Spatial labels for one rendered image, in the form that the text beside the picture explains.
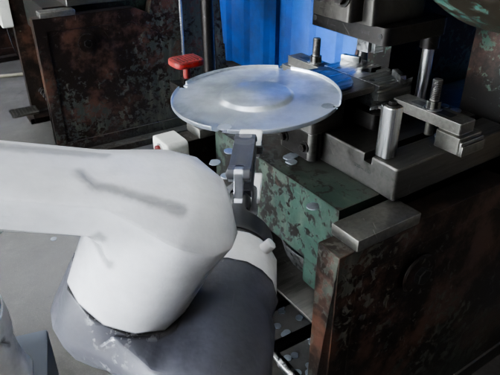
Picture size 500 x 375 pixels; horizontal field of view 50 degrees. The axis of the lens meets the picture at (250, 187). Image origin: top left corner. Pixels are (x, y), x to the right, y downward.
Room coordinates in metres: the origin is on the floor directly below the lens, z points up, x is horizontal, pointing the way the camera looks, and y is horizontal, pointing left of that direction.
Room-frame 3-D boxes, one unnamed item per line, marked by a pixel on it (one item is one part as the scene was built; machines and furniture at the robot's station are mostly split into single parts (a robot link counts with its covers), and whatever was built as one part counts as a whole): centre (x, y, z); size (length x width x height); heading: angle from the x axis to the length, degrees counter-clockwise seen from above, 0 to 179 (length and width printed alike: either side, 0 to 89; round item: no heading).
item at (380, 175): (1.01, -0.23, 0.68); 0.45 x 0.30 x 0.06; 34
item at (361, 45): (1.01, -0.23, 0.84); 0.05 x 0.03 x 0.04; 34
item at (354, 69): (1.01, -0.23, 0.76); 0.15 x 0.09 x 0.05; 34
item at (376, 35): (1.01, -0.24, 0.86); 0.20 x 0.16 x 0.05; 34
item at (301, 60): (1.15, -0.14, 0.76); 0.17 x 0.06 x 0.10; 34
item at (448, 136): (0.87, -0.33, 0.76); 0.17 x 0.06 x 0.10; 34
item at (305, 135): (0.91, -0.09, 0.72); 0.25 x 0.14 x 0.14; 124
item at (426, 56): (0.98, -0.33, 0.81); 0.02 x 0.02 x 0.14
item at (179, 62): (1.16, 0.14, 0.72); 0.07 x 0.06 x 0.08; 124
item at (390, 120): (0.79, -0.23, 0.75); 0.03 x 0.03 x 0.10; 34
